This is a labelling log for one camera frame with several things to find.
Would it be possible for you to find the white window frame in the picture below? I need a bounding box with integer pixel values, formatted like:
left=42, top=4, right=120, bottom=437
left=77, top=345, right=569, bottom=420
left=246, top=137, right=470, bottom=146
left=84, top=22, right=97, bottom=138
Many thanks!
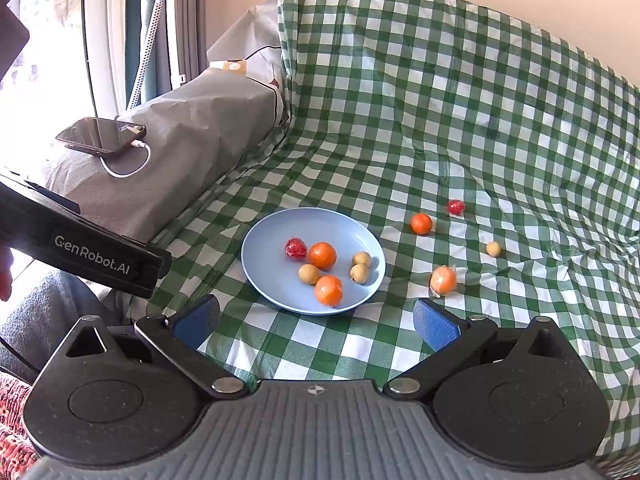
left=82, top=0, right=201, bottom=121

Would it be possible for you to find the dark brown board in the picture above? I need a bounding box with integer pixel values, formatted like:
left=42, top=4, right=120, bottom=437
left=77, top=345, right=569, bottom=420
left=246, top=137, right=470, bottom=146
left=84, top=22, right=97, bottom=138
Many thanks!
left=0, top=0, right=31, bottom=82

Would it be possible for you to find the grey armrest cover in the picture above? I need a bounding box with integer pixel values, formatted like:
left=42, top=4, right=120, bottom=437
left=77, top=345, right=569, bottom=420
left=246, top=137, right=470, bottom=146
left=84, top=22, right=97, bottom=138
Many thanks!
left=40, top=67, right=282, bottom=246

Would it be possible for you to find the teal cloth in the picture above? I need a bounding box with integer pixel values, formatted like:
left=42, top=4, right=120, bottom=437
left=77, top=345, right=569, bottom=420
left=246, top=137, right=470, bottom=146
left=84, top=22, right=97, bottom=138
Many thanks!
left=125, top=0, right=173, bottom=106

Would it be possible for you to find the plastic-wrapped large orange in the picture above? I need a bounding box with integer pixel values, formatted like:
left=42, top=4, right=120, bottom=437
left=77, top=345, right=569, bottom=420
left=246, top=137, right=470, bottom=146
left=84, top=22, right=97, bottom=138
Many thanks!
left=430, top=265, right=458, bottom=298

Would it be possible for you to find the red patterned cloth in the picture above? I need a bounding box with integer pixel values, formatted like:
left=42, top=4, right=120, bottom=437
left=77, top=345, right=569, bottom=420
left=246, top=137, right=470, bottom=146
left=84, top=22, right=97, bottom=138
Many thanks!
left=0, top=370, right=43, bottom=480

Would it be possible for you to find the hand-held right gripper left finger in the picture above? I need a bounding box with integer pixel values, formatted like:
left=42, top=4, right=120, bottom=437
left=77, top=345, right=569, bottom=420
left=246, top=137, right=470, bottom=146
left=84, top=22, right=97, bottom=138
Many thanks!
left=54, top=294, right=251, bottom=402

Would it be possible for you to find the beige tape label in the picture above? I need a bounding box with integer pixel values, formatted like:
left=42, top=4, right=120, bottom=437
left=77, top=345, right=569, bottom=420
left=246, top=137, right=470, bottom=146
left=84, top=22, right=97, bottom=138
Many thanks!
left=210, top=59, right=248, bottom=77

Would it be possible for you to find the white paper cover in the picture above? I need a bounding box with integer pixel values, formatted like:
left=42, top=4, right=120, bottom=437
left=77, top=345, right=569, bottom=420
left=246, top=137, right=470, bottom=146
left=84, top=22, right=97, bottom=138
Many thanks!
left=207, top=0, right=292, bottom=126

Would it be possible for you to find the black cable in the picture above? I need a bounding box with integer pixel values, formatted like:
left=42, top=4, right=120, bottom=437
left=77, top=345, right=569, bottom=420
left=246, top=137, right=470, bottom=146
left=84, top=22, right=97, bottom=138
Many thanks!
left=0, top=334, right=42, bottom=377

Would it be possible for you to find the grey curtain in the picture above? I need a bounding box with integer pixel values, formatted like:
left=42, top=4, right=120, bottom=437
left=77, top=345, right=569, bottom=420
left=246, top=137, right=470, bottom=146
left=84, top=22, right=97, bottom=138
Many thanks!
left=177, top=0, right=212, bottom=77

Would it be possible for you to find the light blue plate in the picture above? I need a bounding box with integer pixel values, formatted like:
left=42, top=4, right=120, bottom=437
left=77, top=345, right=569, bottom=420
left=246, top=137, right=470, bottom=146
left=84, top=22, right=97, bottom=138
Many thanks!
left=241, top=207, right=387, bottom=316

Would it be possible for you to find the black smartphone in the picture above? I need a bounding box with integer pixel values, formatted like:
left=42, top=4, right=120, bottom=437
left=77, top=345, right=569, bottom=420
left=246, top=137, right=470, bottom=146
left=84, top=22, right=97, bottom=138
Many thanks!
left=55, top=116, right=147, bottom=157

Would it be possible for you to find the white perforated pole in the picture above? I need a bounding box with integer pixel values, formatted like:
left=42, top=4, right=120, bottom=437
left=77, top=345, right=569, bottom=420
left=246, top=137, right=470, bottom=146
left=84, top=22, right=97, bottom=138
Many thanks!
left=127, top=0, right=166, bottom=111

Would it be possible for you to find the green checked tablecloth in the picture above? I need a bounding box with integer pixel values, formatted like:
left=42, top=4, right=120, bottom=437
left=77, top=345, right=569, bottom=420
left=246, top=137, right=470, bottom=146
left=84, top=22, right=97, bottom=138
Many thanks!
left=132, top=0, right=640, bottom=461

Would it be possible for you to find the white charging cable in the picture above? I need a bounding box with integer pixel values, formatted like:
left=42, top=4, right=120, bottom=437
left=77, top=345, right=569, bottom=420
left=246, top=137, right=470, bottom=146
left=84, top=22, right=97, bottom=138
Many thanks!
left=100, top=141, right=152, bottom=179

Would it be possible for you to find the person's left hand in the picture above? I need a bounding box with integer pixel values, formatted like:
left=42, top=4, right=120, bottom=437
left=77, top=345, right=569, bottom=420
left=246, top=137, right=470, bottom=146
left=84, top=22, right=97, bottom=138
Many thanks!
left=0, top=247, right=15, bottom=303

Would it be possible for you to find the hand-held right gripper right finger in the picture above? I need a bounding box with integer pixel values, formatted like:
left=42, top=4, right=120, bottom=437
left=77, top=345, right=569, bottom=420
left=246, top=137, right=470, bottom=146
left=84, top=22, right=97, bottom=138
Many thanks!
left=382, top=297, right=581, bottom=402

